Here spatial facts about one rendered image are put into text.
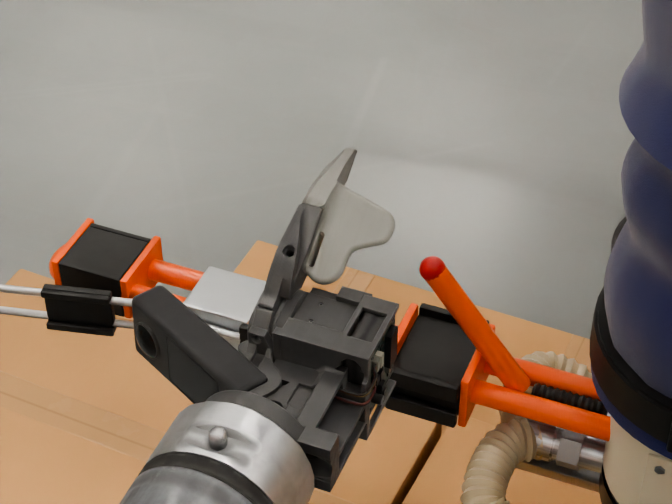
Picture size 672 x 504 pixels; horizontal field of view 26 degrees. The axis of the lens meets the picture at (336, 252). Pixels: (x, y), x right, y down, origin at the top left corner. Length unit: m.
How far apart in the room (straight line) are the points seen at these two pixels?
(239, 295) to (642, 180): 0.47
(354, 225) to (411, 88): 3.01
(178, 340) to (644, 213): 0.38
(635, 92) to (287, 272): 0.32
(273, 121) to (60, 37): 0.73
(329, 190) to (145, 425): 0.86
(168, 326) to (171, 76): 3.09
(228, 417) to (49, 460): 0.91
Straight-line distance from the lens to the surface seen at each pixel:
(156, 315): 0.91
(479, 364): 1.33
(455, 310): 1.29
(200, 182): 3.59
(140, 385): 1.77
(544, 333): 2.42
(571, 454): 1.37
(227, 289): 1.41
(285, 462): 0.80
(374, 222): 0.90
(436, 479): 1.66
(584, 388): 1.35
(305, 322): 0.87
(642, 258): 1.13
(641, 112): 1.05
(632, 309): 1.15
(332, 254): 0.89
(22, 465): 1.71
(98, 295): 1.41
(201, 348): 0.88
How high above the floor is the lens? 2.21
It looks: 41 degrees down
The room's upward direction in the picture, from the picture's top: straight up
